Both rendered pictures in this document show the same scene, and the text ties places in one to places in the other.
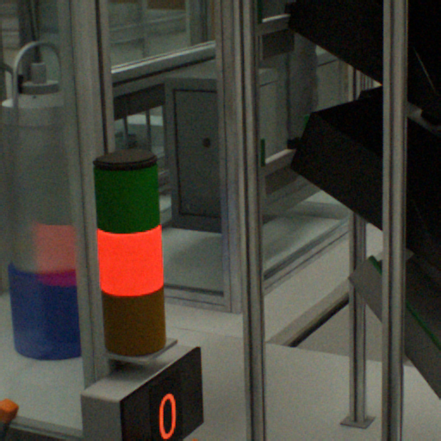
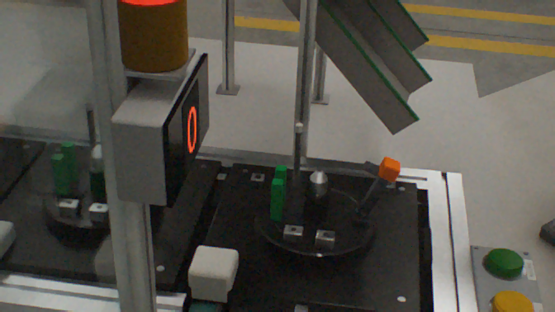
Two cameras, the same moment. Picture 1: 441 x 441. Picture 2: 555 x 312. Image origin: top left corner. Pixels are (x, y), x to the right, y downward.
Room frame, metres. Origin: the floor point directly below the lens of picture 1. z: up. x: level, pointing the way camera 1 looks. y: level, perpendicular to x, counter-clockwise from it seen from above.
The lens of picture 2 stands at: (0.39, 0.16, 1.49)
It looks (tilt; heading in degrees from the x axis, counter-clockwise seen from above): 33 degrees down; 338
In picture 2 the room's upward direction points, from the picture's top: 3 degrees clockwise
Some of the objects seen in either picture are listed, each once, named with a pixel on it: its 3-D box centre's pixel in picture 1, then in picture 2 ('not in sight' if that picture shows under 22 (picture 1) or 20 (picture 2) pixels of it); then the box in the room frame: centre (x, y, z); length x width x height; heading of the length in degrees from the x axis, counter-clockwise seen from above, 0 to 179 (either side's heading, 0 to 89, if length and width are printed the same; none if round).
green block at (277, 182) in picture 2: not in sight; (277, 200); (0.99, -0.08, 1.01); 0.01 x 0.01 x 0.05; 61
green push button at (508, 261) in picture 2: not in sight; (504, 265); (0.86, -0.31, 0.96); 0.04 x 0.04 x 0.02
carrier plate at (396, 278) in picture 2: not in sight; (314, 234); (0.98, -0.13, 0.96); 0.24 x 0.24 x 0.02; 61
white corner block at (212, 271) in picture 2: not in sight; (213, 274); (0.94, 0.01, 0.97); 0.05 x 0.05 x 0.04; 61
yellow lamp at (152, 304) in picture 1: (133, 315); (152, 26); (0.87, 0.07, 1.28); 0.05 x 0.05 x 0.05
